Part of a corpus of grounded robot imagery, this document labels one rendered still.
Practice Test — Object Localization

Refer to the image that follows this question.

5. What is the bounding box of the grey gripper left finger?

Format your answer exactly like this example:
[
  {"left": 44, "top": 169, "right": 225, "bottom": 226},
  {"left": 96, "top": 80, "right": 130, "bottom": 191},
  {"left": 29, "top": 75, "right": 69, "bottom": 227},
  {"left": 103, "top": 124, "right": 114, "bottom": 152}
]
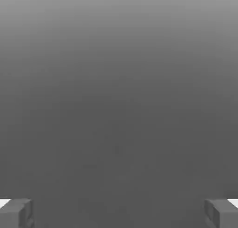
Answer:
[{"left": 0, "top": 198, "right": 35, "bottom": 228}]

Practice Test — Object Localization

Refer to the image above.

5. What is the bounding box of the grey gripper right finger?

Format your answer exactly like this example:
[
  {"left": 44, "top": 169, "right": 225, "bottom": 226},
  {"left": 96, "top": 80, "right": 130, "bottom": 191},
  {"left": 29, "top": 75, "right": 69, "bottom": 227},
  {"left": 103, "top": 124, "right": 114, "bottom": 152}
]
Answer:
[{"left": 203, "top": 198, "right": 238, "bottom": 228}]

